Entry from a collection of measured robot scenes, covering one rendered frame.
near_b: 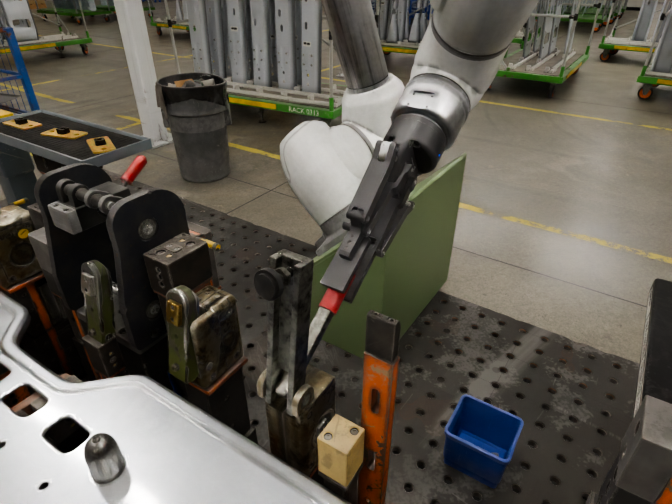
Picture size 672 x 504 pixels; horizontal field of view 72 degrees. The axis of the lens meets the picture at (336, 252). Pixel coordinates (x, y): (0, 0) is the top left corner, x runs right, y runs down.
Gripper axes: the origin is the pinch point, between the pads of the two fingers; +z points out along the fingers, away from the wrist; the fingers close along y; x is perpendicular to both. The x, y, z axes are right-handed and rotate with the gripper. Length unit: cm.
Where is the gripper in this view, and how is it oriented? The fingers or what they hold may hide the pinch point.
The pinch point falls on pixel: (349, 267)
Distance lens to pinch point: 53.6
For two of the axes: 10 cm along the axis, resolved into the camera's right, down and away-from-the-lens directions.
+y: -3.0, -4.6, -8.3
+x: 8.4, 2.9, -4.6
